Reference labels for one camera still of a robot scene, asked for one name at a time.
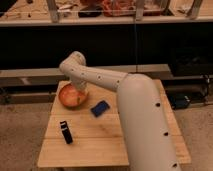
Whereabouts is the black bag with blue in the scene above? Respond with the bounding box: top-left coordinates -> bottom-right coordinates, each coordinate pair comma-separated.
171,94 -> 190,109

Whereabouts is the orange ceramic bowl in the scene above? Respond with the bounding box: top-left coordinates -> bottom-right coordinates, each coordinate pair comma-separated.
58,83 -> 88,107

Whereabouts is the hanging black cable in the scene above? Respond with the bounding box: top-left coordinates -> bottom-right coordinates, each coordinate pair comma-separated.
133,16 -> 139,75

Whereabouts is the long wooden bench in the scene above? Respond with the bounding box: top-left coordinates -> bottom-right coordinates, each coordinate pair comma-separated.
0,64 -> 173,87

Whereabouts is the wooden table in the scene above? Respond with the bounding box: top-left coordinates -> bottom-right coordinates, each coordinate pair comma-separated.
38,80 -> 191,168

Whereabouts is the black rectangular block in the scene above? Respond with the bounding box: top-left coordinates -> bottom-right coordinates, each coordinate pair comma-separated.
60,121 -> 73,144

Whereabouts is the orange pepper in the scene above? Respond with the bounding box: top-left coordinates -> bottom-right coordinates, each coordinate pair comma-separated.
65,88 -> 87,107

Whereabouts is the cluttered upper shelf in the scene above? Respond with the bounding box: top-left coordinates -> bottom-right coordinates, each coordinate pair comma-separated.
0,0 -> 213,27

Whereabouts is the blue sponge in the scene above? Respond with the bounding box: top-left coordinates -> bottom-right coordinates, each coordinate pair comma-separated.
90,100 -> 110,117

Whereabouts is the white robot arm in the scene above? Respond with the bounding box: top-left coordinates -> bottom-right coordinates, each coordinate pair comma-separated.
59,51 -> 182,171

